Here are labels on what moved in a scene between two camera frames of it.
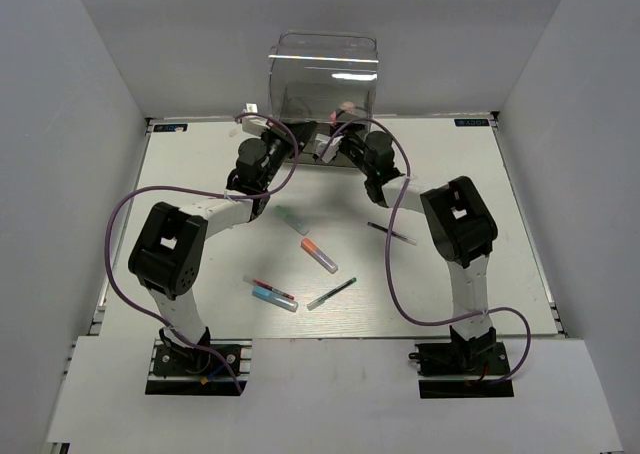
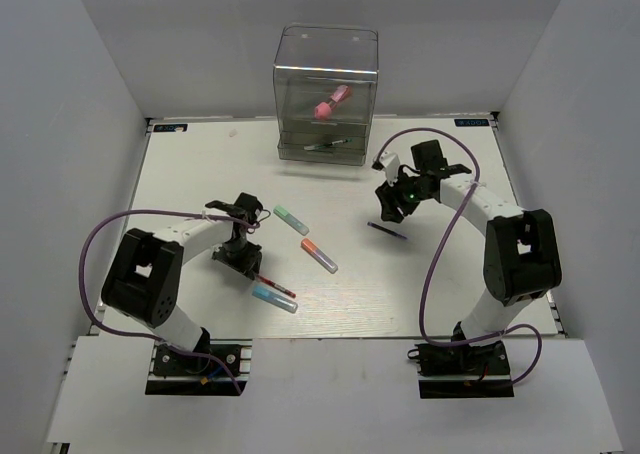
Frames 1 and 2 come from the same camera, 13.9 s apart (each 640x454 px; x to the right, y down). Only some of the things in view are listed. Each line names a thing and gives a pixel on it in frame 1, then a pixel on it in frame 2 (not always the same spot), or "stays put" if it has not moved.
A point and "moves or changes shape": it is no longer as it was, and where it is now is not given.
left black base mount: [189, 371] stays put
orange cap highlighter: [316, 253] stays put
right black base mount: [463, 369] stays put
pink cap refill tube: [347, 107] → [323, 109]
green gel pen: [323, 300] moves or changes shape
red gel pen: [259, 283] moves or changes shape
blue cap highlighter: [276, 298] stays put
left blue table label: [169, 127] stays put
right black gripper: [347, 137] → [390, 195]
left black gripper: [302, 132] → [252, 261]
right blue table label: [471, 122] stays put
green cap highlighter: [294, 221] stays put
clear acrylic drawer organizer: [314, 74] stays put
